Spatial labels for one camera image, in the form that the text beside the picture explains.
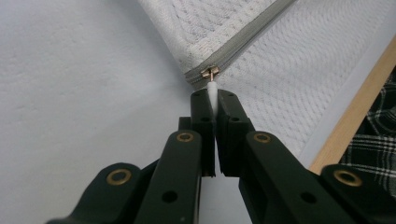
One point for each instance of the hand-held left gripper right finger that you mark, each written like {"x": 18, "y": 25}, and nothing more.
{"x": 232, "y": 137}

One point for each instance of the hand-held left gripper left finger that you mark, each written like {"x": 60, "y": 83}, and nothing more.
{"x": 203, "y": 124}

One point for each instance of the white zipper pull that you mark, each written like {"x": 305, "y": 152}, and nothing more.
{"x": 212, "y": 93}

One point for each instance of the white mesh zipper bag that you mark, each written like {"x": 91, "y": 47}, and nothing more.
{"x": 280, "y": 77}

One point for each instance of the black plaid clothing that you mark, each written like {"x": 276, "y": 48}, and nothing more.
{"x": 376, "y": 130}

